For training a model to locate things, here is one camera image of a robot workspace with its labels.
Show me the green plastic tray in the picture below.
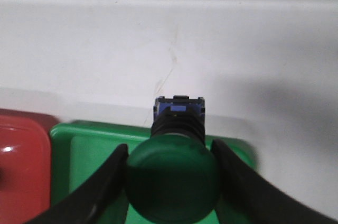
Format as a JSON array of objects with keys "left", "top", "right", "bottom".
[{"left": 50, "top": 120, "right": 258, "bottom": 223}]

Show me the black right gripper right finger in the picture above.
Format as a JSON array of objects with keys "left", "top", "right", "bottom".
[{"left": 211, "top": 139, "right": 337, "bottom": 223}]

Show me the green mushroom push button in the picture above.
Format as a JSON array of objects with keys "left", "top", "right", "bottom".
[{"left": 125, "top": 96, "right": 220, "bottom": 223}]

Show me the red plastic tray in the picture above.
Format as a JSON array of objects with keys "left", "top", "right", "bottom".
[{"left": 1, "top": 109, "right": 59, "bottom": 223}]

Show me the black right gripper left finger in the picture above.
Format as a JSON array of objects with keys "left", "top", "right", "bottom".
[{"left": 27, "top": 144, "right": 128, "bottom": 223}]

